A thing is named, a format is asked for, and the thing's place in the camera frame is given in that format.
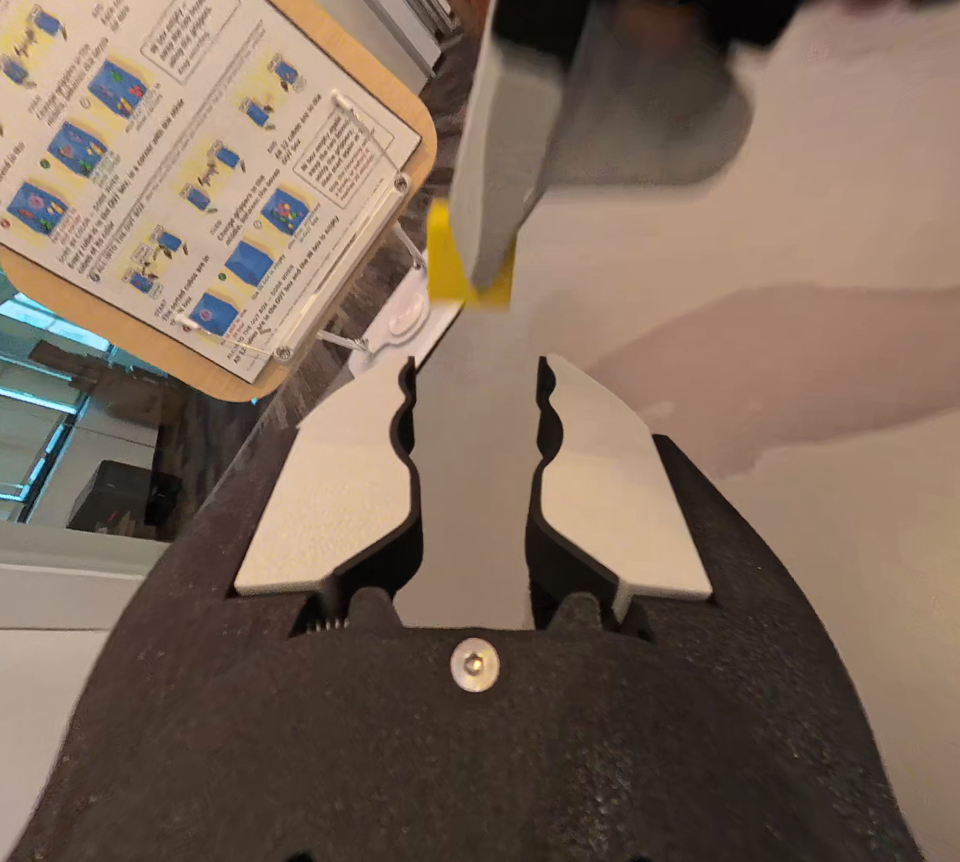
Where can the yellow wooden cube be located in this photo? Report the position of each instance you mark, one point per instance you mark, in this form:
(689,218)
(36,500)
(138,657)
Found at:
(444,262)

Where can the brown cardboard box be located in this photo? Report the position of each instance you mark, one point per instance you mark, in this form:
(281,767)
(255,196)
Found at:
(112,375)

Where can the large window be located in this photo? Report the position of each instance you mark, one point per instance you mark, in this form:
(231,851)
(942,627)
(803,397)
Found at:
(37,420)

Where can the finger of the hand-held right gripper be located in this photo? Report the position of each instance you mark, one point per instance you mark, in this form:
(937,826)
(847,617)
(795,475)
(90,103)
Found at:
(502,150)

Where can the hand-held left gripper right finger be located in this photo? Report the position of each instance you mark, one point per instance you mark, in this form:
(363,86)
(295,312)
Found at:
(615,510)

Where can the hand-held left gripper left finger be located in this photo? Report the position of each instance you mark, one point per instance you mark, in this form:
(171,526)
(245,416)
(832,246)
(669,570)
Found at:
(330,502)

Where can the black box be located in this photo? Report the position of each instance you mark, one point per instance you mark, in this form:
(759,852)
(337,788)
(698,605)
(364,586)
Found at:
(120,498)

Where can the printed instruction sheet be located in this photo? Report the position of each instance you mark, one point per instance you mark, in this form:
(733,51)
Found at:
(187,127)

